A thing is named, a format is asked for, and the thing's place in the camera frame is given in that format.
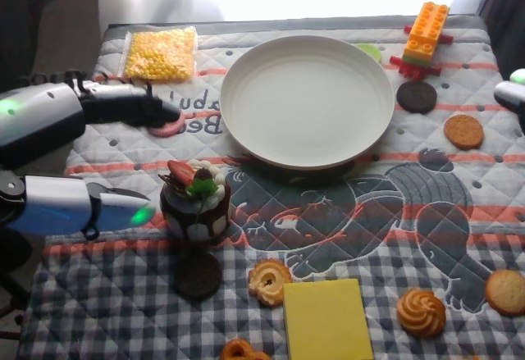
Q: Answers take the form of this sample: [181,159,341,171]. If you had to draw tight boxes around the pale round biscuit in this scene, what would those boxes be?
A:
[484,268,525,317]

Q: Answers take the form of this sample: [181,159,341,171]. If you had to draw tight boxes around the green lime slice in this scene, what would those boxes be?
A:
[354,43,383,65]

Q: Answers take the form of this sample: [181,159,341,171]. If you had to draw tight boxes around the white round plate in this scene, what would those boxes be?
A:
[219,34,395,169]

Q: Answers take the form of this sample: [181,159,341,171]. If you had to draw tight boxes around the chocolate drip toy cake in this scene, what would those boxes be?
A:
[158,159,233,246]

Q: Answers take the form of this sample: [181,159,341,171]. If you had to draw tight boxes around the dark curtain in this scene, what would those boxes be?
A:
[479,0,525,78]
[0,0,102,86]

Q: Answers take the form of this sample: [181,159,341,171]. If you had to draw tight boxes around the rosette butter cookie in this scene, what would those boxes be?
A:
[395,288,447,339]

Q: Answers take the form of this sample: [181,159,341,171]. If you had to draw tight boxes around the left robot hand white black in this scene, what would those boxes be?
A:
[0,75,184,241]

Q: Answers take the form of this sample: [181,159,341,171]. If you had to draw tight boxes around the grey quilt with bear print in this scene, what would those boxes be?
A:
[16,17,525,360]

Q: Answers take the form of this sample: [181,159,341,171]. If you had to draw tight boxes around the dark chocolate sandwich cookie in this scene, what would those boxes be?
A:
[396,80,438,114]
[176,251,223,299]

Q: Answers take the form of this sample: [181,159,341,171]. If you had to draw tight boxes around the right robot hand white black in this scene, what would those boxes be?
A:
[493,67,525,135]

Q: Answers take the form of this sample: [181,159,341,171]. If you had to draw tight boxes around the brown round biscuit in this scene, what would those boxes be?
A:
[444,113,485,151]

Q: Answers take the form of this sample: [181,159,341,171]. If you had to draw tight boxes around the orange pretzel cookie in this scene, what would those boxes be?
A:
[219,338,270,360]

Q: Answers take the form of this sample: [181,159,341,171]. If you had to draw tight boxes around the yellow sticky note pad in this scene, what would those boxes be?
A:
[282,278,375,360]

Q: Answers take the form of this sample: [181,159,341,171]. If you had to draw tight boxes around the red plastic connector toy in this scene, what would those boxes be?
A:
[389,25,455,82]

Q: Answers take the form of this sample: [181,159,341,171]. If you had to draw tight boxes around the pink sandwich cookie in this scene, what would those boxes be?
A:
[148,112,188,138]

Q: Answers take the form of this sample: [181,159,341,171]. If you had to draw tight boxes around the bag of yellow beads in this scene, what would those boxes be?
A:
[122,26,199,82]

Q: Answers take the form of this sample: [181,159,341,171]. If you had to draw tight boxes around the ring butter cookie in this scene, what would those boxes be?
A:
[247,257,294,307]

